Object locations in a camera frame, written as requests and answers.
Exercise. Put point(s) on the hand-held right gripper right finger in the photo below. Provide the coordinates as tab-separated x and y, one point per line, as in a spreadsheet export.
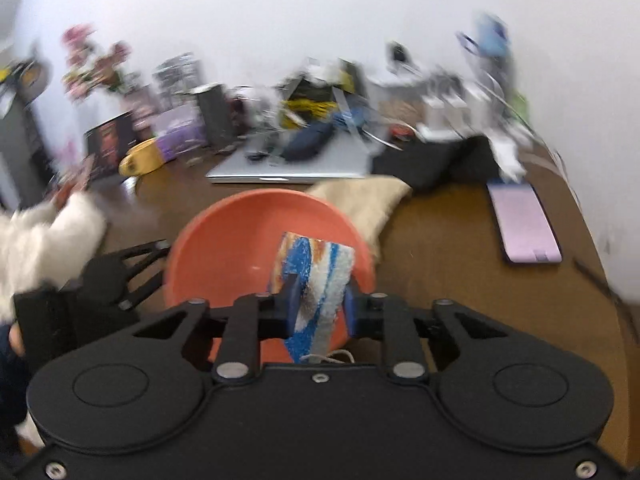
352	312

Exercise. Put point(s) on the black cloth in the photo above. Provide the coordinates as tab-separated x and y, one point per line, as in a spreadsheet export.
430	162

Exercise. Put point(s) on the orange plastic bowl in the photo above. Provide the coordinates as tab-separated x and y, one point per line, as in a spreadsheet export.
225	250

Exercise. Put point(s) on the pink flower bouquet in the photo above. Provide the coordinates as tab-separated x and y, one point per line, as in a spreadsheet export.
95	65

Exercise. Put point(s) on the person's left forearm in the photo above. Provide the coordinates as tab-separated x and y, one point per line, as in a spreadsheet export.
12	385

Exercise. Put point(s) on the pink phone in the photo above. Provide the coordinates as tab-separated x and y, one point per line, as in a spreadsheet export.
525	220

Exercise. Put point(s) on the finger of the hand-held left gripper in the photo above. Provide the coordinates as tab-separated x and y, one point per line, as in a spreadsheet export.
150	275

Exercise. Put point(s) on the black yellow bag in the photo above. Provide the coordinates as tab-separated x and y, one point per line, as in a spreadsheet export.
312	97

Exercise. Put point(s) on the purple box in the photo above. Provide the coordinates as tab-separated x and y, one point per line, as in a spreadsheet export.
180	132

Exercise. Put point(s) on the white box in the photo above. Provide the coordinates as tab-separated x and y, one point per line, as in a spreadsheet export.
450	105

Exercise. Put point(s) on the yellow plastic object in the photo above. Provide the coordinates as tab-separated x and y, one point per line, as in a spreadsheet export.
142	157

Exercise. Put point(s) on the light blue bottle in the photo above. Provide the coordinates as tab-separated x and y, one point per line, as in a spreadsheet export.
492	35

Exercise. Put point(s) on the navy blue pouch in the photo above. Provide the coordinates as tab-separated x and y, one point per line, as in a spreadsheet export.
307	142

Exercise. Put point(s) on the beige cloth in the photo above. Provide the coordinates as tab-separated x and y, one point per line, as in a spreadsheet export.
365	200

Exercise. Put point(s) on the black book with red print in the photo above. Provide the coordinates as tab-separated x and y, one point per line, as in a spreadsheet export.
110	145

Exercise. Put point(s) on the blue white orange cloth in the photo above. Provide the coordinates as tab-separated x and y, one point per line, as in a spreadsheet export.
325	275

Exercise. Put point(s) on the silver laptop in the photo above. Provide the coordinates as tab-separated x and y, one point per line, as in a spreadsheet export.
320	160

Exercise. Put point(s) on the dark cabinet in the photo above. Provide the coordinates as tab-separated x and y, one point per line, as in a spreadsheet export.
20	140

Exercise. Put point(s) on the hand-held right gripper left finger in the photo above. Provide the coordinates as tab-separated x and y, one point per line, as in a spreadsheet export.
293	305

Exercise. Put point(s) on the black box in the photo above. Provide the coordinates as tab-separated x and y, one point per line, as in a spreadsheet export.
216	115

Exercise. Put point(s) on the shiny silver rack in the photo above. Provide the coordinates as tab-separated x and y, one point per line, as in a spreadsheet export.
177	77

